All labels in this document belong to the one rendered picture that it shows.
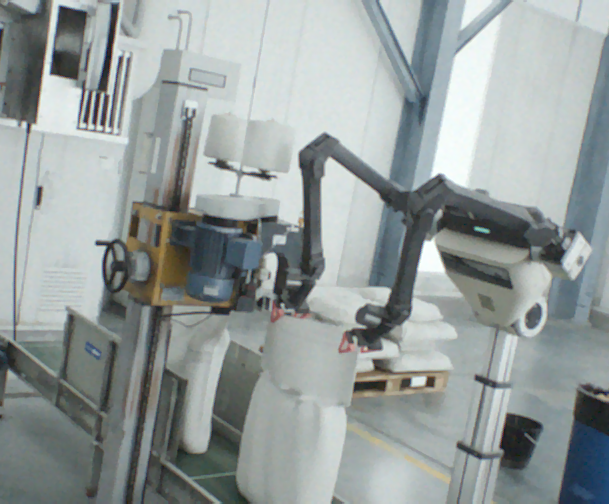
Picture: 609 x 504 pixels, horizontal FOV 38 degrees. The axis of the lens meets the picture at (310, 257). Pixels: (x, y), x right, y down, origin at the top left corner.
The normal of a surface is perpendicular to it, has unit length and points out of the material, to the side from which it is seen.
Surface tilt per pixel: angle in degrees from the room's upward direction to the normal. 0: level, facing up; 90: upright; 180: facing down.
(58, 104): 90
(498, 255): 40
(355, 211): 90
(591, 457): 93
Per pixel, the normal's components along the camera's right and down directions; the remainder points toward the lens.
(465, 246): -0.36, -0.78
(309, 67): 0.62, 0.21
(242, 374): -0.77, -0.06
